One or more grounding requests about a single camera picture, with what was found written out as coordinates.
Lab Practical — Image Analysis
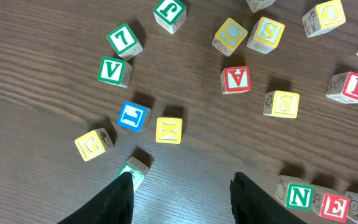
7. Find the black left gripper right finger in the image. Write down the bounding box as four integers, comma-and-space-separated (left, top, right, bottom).
230, 172, 306, 224

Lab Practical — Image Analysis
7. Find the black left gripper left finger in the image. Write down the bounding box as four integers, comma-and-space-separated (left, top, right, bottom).
58, 172, 134, 224

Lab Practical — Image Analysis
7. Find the green N block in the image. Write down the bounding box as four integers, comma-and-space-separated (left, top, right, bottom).
275, 175, 314, 210

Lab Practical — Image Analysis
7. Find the red E block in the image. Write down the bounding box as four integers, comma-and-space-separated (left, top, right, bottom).
311, 185, 350, 223

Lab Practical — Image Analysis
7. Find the green 4 block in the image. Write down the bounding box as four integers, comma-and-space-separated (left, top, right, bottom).
115, 157, 150, 191

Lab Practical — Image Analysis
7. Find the yellow G block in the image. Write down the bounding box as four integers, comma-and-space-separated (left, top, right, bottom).
75, 128, 114, 161

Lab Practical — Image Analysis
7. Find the blue L block left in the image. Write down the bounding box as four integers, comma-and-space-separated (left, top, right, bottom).
117, 101, 151, 132

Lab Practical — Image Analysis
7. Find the yellow K block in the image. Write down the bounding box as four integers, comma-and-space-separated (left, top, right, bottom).
155, 117, 183, 144

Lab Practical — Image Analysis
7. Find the yellow S block lower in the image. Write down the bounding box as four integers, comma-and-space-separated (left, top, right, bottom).
263, 90, 300, 119

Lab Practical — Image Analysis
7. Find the yellow s block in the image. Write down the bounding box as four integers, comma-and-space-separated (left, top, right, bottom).
247, 17, 285, 54
263, 90, 300, 119

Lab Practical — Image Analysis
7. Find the red A block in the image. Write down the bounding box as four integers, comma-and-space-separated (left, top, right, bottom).
220, 66, 251, 95

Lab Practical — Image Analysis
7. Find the green V block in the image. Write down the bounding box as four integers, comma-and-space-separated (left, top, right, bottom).
98, 56, 132, 88

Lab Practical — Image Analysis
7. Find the red I block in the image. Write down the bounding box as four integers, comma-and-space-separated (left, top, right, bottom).
325, 72, 358, 104

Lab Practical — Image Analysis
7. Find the green 7 block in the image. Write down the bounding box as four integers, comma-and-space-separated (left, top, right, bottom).
106, 23, 144, 60

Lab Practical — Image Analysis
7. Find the yellow C block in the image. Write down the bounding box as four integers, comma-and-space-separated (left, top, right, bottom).
212, 18, 248, 57

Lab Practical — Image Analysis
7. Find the yellow S block upper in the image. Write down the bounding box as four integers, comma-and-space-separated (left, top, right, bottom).
247, 17, 285, 54

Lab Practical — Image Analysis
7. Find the green Z block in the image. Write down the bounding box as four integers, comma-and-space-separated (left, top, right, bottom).
246, 0, 275, 13

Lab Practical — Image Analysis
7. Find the green J block left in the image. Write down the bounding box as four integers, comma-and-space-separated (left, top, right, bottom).
153, 0, 186, 34

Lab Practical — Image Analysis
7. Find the yellow O block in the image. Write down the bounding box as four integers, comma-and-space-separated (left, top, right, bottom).
302, 0, 346, 38

